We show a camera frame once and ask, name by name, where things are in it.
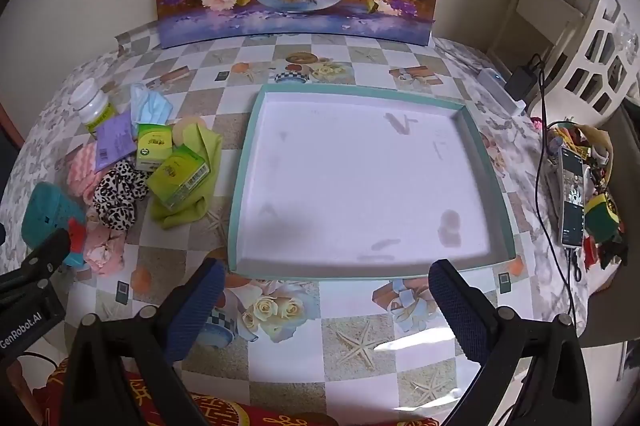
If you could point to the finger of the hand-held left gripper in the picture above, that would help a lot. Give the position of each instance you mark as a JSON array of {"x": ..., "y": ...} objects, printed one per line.
[{"x": 42, "y": 258}]

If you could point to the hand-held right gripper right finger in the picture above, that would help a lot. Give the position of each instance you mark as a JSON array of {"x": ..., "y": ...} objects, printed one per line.
[{"x": 457, "y": 311}]

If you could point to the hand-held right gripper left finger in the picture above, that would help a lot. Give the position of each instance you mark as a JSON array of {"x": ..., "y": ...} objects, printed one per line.
[{"x": 200, "y": 306}]

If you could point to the pink fluffy cloth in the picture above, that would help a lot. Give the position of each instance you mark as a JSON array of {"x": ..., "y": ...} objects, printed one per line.
[{"x": 105, "y": 251}]

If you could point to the pink striped cloth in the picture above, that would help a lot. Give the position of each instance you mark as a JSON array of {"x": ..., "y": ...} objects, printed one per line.
[{"x": 82, "y": 171}]

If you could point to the green tissue pack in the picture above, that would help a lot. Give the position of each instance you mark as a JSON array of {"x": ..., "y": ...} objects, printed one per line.
[
  {"x": 154, "y": 145},
  {"x": 177, "y": 176}
]

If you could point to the white tray with teal rim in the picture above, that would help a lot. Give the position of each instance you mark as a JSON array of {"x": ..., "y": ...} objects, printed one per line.
[{"x": 360, "y": 181}]

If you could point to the blue face mask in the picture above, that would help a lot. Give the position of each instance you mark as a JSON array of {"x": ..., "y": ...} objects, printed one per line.
[{"x": 150, "y": 105}]

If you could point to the small red piece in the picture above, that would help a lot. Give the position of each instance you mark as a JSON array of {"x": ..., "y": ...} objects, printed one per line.
[{"x": 77, "y": 233}]

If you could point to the teal plastic box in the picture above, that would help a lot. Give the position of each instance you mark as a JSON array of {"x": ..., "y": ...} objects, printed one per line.
[{"x": 47, "y": 211}]

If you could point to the leopard print scrunchie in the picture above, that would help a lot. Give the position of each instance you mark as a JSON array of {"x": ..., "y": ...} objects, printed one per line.
[{"x": 117, "y": 193}]

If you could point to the checked floral tablecloth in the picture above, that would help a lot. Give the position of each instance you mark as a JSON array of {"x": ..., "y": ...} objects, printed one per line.
[{"x": 350, "y": 306}]

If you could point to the red patterned cloth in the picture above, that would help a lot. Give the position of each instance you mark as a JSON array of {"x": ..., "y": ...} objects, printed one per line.
[{"x": 235, "y": 411}]

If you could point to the dark blue cabinet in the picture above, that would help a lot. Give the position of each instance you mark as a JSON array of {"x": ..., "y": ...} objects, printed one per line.
[{"x": 7, "y": 150}]

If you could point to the purple packet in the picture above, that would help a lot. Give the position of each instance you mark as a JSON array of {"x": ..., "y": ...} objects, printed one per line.
[{"x": 114, "y": 140}]

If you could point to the green cloth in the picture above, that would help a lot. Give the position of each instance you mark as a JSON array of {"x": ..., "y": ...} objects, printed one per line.
[{"x": 210, "y": 150}]

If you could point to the smartphone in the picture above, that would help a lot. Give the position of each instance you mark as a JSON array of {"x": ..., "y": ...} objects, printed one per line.
[{"x": 572, "y": 196}]

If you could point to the white bottle with green label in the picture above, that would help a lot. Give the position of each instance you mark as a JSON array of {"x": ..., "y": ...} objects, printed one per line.
[{"x": 92, "y": 103}]

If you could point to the pile of colourful trinkets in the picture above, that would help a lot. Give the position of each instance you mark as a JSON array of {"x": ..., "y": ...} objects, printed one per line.
[{"x": 602, "y": 211}]

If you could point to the beige round puff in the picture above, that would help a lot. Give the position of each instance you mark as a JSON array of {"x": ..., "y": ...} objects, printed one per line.
[{"x": 182, "y": 128}]

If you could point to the white power strip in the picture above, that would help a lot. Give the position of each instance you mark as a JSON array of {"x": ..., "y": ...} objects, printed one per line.
[{"x": 492, "y": 83}]

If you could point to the black charger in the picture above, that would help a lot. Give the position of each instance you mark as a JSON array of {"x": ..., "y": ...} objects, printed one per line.
[{"x": 522, "y": 80}]

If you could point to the white lattice shelf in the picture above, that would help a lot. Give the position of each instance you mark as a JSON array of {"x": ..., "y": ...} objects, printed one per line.
[{"x": 565, "y": 5}]

